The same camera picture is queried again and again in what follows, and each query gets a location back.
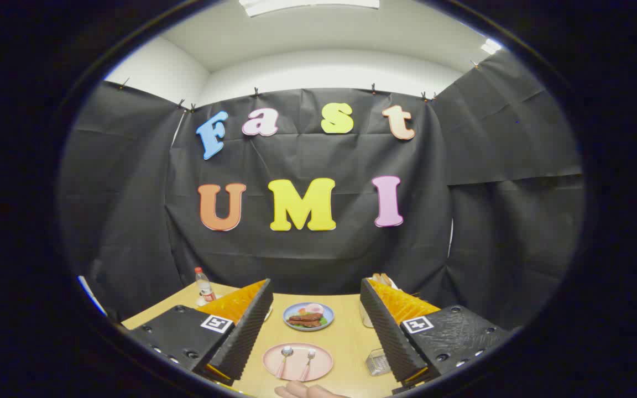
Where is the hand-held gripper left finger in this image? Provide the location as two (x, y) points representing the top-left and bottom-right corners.
(125, 278), (274, 387)

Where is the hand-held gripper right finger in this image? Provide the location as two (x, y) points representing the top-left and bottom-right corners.
(359, 278), (513, 390)

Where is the checked handle metal fork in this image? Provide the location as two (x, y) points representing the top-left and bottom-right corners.
(299, 349), (317, 381)

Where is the clear plastic water bottle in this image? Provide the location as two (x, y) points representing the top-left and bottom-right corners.
(194, 267), (217, 303)

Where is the blue food plate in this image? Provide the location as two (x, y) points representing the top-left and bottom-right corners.
(283, 302), (335, 332)

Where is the pink plate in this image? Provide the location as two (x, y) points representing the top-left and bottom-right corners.
(263, 343), (334, 382)

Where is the black backdrop cloth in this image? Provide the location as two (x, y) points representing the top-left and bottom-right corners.
(56, 50), (586, 332)

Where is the large ceiling light panel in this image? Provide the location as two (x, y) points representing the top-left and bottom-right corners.
(239, 0), (380, 17)

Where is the metal wire cutlery holder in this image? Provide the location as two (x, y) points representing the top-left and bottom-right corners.
(365, 348), (391, 376)

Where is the checked handle metal spoon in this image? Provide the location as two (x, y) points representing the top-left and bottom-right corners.
(275, 346), (294, 379)

